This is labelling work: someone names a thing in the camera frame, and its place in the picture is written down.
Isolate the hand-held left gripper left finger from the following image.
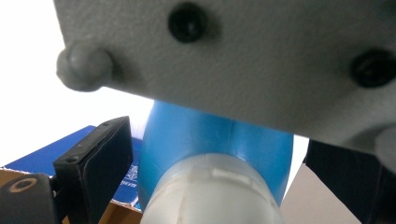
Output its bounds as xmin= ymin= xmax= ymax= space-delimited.
xmin=52 ymin=115 xmax=135 ymax=224

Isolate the blue bottle with white cap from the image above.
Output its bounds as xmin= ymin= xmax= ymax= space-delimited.
xmin=136 ymin=99 xmax=295 ymax=224

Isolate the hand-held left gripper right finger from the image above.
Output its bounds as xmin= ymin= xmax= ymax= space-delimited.
xmin=303 ymin=139 xmax=396 ymax=224

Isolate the blue cardboard box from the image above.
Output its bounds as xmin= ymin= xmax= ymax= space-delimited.
xmin=0 ymin=124 xmax=145 ymax=224

